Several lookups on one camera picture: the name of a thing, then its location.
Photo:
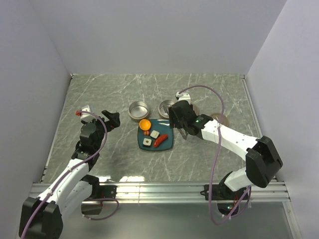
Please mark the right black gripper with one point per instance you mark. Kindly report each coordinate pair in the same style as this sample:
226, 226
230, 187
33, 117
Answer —
172, 115

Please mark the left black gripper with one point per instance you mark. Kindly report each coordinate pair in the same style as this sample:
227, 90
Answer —
113, 121

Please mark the orange egg tart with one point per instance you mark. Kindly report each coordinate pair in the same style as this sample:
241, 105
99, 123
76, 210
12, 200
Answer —
145, 124

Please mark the red sausage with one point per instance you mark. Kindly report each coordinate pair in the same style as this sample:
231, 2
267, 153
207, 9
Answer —
160, 140

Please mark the sushi roll yellow centre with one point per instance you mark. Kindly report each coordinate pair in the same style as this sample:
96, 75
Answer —
154, 134

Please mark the sushi roll green centre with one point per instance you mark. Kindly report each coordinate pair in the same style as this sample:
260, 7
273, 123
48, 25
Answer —
147, 142

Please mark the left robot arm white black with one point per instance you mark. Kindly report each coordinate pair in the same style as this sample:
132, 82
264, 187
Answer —
43, 217

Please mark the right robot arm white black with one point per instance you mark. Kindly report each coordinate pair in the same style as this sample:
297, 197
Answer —
262, 160

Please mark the right steel lunch container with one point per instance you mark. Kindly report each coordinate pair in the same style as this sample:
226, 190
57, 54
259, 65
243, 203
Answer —
162, 113

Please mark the steel lunch container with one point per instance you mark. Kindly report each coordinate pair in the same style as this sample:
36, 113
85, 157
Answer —
162, 113
138, 110

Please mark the left steel lunch container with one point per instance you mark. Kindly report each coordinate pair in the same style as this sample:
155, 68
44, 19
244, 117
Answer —
138, 110

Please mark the beige lid with handle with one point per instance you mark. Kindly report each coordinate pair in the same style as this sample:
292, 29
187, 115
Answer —
196, 109

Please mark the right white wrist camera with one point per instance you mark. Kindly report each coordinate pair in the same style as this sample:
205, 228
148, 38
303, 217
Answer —
183, 96

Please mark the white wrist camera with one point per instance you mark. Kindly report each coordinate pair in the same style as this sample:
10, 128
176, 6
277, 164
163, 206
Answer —
84, 116
183, 96

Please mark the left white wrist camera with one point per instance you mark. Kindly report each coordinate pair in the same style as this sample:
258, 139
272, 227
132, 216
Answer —
84, 116

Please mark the aluminium front rail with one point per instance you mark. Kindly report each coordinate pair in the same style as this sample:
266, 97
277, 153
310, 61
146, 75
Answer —
188, 192

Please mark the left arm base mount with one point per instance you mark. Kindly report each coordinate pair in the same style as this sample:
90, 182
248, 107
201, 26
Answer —
100, 193

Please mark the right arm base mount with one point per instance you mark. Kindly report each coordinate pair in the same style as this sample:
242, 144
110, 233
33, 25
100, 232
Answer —
221, 192

